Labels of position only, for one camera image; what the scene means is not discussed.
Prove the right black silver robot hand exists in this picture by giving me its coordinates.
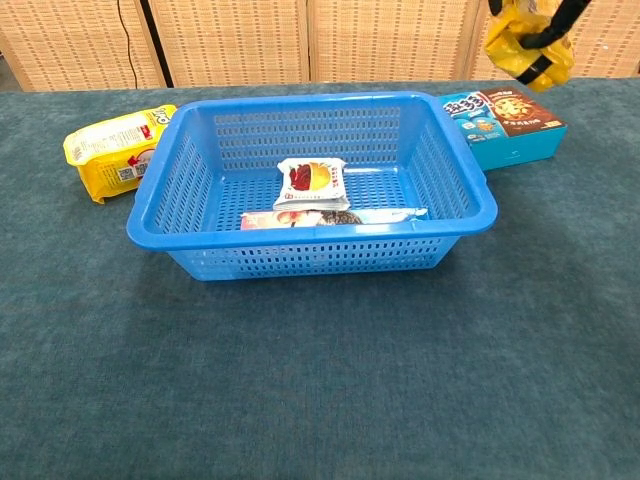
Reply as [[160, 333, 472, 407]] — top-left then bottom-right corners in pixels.
[[518, 0, 594, 51]]

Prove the orange snack packet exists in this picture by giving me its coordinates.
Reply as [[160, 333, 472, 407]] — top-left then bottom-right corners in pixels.
[[482, 0, 576, 94]]

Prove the blue-brown cookie box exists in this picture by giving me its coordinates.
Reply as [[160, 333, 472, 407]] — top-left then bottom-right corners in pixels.
[[439, 87, 569, 171]]

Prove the small white cake packet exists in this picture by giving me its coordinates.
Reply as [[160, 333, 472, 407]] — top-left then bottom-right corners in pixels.
[[272, 156, 350, 212]]

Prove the oreo cookie pack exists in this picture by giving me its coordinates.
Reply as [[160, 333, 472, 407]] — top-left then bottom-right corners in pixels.
[[239, 207, 430, 231]]

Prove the yellow rectangular tea pack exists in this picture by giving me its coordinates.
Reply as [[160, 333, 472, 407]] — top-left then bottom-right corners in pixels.
[[62, 103, 179, 205]]

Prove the blue plastic perforated basket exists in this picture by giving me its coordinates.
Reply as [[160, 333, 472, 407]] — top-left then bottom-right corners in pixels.
[[125, 91, 500, 282]]

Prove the bamboo folding screen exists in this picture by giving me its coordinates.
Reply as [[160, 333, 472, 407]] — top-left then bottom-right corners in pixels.
[[0, 0, 640, 92]]

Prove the teal carpet table mat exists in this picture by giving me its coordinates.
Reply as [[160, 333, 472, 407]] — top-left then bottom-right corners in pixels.
[[0, 77, 640, 480]]

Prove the thin black hanging cable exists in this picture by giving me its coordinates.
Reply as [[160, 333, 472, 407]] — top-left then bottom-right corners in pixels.
[[117, 0, 139, 90]]

